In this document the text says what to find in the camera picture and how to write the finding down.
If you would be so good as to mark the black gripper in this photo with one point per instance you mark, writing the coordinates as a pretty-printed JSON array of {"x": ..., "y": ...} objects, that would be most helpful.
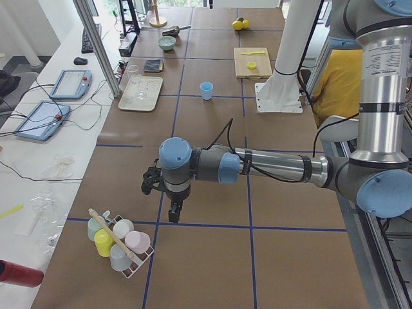
[{"x": 177, "y": 196}]

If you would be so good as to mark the light blue cup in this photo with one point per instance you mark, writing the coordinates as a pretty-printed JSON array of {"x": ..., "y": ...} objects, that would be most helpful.
[{"x": 206, "y": 89}]

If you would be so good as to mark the yellow lemon slice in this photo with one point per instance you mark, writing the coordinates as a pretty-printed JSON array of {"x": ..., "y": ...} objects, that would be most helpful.
[{"x": 252, "y": 65}]

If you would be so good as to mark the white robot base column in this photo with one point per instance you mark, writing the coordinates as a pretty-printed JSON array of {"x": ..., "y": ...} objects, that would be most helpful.
[{"x": 280, "y": 93}]

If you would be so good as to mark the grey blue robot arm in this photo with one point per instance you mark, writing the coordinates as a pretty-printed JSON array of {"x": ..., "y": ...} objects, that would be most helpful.
[{"x": 375, "y": 176}]

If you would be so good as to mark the pink cup in rack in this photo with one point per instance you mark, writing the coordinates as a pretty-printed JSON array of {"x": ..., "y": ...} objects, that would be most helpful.
[{"x": 137, "y": 241}]

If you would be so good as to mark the white cup in rack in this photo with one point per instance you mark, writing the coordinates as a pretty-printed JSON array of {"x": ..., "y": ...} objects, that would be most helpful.
[{"x": 122, "y": 228}]

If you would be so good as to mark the grey cup in rack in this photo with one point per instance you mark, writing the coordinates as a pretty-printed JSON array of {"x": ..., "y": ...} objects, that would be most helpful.
[{"x": 118, "y": 259}]

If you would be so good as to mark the yellow cup in rack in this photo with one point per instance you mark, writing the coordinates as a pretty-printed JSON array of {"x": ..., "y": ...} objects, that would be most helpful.
[{"x": 103, "y": 242}]

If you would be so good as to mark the green cup in rack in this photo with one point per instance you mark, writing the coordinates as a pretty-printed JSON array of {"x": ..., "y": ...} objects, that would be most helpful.
[{"x": 92, "y": 228}]

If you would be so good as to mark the beige bear tray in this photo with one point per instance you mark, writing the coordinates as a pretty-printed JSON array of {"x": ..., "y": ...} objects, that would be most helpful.
[{"x": 151, "y": 86}]

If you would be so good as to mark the white gloves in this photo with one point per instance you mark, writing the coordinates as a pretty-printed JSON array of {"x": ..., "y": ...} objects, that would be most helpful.
[{"x": 60, "y": 168}]

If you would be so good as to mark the clear plastic bag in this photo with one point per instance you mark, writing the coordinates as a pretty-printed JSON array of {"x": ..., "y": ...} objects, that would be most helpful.
[{"x": 49, "y": 222}]

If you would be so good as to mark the clear wine glass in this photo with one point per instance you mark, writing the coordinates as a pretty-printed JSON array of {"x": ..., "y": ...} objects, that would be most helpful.
[{"x": 134, "y": 76}]

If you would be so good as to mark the grey folded cloth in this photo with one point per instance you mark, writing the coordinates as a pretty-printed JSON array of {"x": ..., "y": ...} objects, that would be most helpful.
[{"x": 154, "y": 65}]

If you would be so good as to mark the near blue teach pendant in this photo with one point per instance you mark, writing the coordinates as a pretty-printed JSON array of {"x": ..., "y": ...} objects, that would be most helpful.
[{"x": 43, "y": 121}]

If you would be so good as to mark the blue teach pendant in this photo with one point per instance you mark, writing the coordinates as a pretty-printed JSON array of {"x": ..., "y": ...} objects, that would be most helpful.
[
  {"x": 43, "y": 121},
  {"x": 71, "y": 85}
]

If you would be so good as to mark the far blue teach pendant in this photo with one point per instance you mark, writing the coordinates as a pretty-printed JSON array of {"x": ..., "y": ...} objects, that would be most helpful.
[{"x": 71, "y": 85}]

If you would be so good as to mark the wooden cutting board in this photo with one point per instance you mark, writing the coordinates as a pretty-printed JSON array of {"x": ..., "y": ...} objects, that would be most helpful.
[{"x": 264, "y": 69}]

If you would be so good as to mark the green bowl of ice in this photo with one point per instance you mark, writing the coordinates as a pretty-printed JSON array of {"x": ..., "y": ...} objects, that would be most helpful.
[{"x": 166, "y": 43}]

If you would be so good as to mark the metal ice scoop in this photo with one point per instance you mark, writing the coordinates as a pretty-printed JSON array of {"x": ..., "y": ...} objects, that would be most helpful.
[{"x": 175, "y": 30}]

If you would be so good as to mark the black computer mouse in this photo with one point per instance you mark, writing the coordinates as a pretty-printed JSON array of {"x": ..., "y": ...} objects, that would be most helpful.
[{"x": 80, "y": 61}]

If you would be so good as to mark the yellow plastic knife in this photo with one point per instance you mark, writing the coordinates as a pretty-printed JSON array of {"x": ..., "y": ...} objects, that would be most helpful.
[{"x": 258, "y": 52}]

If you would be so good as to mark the red cylinder bottle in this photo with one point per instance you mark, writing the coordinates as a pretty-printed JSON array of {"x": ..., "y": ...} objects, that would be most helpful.
[{"x": 20, "y": 275}]

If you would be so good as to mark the black keyboard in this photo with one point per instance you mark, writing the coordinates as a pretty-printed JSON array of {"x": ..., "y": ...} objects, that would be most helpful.
[{"x": 87, "y": 46}]

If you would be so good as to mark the wooden round stand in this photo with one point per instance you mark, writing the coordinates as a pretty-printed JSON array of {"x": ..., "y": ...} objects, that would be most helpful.
[{"x": 157, "y": 21}]

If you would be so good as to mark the whole yellow lemons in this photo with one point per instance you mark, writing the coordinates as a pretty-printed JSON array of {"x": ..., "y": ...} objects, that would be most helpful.
[{"x": 240, "y": 24}]

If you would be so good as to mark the person in yellow shirt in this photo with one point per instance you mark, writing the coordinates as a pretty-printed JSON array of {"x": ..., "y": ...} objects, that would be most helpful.
[{"x": 338, "y": 91}]

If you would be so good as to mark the white wire cup rack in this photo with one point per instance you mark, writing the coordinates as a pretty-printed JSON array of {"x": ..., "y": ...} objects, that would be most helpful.
[{"x": 139, "y": 259}]

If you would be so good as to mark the wooden rack handle rod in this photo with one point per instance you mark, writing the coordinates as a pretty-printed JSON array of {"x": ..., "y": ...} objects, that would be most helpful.
[{"x": 100, "y": 221}]

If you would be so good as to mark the aluminium frame post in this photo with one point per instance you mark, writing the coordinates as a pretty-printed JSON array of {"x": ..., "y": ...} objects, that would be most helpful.
[{"x": 86, "y": 18}]

